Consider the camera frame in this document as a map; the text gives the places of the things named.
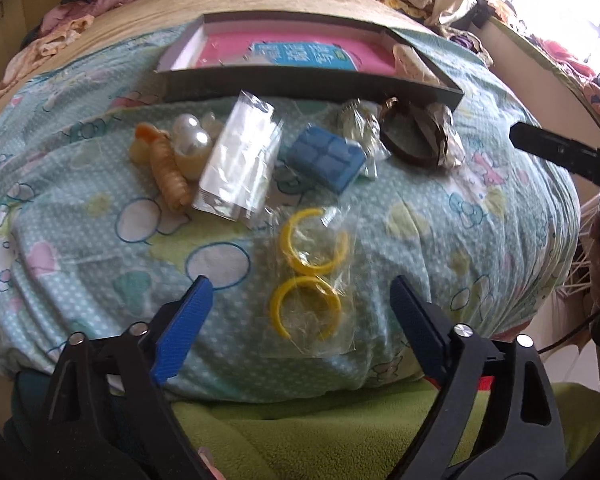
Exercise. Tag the silver foil packet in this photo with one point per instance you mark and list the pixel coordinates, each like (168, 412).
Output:
(450, 140)

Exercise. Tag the colourful clothes by window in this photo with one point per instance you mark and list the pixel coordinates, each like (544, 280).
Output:
(560, 52)

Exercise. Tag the bagged yellow hoop earrings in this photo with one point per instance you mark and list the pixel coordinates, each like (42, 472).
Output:
(305, 305)

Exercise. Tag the pink book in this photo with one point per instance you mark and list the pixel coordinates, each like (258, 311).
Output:
(220, 47)

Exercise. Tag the dark cardboard box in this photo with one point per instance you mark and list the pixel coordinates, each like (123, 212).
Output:
(280, 91)

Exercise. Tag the clear plastic packet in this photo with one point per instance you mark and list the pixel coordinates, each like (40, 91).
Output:
(240, 160)

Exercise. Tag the beige bed sheet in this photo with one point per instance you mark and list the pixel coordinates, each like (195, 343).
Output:
(130, 15)

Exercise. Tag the pearl hair clip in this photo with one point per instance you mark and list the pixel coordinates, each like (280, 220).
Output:
(192, 137)

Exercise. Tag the cream pink garment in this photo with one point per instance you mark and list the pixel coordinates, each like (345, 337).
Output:
(45, 45)

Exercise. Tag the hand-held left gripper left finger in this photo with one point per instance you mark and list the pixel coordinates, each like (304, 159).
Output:
(185, 330)

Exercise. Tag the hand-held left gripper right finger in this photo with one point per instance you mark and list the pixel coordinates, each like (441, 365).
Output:
(420, 330)

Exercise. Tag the white drying rack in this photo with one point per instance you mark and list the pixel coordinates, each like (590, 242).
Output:
(580, 260)

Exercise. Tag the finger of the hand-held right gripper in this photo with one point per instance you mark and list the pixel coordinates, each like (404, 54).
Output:
(555, 150)

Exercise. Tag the teal cartoon print blanket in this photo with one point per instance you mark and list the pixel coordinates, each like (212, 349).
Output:
(430, 240)

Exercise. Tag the blue square hair clip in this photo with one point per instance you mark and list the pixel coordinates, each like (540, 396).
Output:
(325, 157)

